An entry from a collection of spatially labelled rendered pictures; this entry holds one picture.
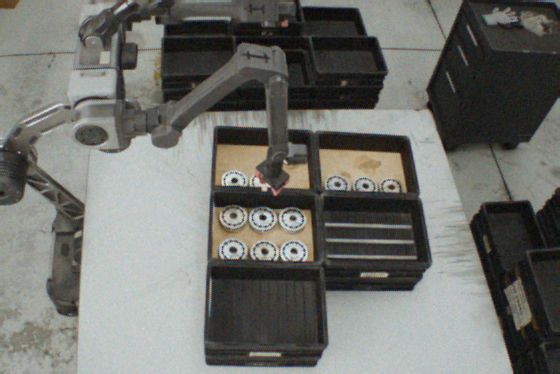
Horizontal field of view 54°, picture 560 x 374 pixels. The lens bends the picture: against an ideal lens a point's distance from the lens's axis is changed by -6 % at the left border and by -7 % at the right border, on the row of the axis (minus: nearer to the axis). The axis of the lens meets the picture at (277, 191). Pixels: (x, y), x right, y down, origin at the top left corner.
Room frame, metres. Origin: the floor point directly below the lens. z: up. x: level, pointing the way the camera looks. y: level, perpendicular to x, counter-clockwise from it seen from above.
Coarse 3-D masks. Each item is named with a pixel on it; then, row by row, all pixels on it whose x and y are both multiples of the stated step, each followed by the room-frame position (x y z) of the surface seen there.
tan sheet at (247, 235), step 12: (216, 216) 1.12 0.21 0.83; (276, 216) 1.16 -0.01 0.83; (216, 228) 1.07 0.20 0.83; (276, 228) 1.11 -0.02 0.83; (216, 240) 1.02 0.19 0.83; (240, 240) 1.04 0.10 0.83; (252, 240) 1.04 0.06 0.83; (276, 240) 1.06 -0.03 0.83; (288, 240) 1.07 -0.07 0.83; (300, 240) 1.08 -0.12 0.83; (216, 252) 0.97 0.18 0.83; (264, 252) 1.00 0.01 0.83; (312, 252) 1.04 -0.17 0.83
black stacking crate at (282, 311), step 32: (224, 288) 0.84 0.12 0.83; (256, 288) 0.86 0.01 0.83; (288, 288) 0.88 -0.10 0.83; (320, 288) 0.86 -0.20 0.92; (224, 320) 0.72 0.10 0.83; (256, 320) 0.74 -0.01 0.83; (288, 320) 0.76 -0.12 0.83; (320, 320) 0.76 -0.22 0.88; (224, 352) 0.60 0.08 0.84; (256, 352) 0.61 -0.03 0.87; (288, 352) 0.63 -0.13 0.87; (320, 352) 0.65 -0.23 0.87
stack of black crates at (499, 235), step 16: (496, 208) 1.77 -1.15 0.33; (512, 208) 1.80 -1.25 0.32; (528, 208) 1.79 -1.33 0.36; (480, 224) 1.68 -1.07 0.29; (496, 224) 1.71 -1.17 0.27; (512, 224) 1.73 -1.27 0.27; (528, 224) 1.72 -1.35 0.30; (480, 240) 1.60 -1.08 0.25; (496, 240) 1.61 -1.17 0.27; (512, 240) 1.63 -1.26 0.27; (528, 240) 1.64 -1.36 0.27; (544, 240) 1.59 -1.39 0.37; (480, 256) 1.54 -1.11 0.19; (496, 256) 1.47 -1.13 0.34; (512, 256) 1.53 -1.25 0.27; (496, 272) 1.41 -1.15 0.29
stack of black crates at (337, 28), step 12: (312, 12) 2.91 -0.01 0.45; (324, 12) 2.93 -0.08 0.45; (336, 12) 2.95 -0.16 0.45; (348, 12) 2.97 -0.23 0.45; (312, 24) 2.87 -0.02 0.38; (324, 24) 2.89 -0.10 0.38; (336, 24) 2.92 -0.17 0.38; (348, 24) 2.94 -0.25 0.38; (360, 24) 2.86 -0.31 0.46; (300, 48) 2.63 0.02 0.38
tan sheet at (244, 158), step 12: (228, 144) 1.46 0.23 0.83; (216, 156) 1.39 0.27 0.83; (228, 156) 1.40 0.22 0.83; (240, 156) 1.41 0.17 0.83; (252, 156) 1.42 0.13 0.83; (264, 156) 1.43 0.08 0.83; (216, 168) 1.33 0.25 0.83; (228, 168) 1.34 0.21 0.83; (240, 168) 1.35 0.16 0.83; (252, 168) 1.36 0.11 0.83; (288, 168) 1.40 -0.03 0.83; (300, 168) 1.41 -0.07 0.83; (216, 180) 1.28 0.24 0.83; (300, 180) 1.35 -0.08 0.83
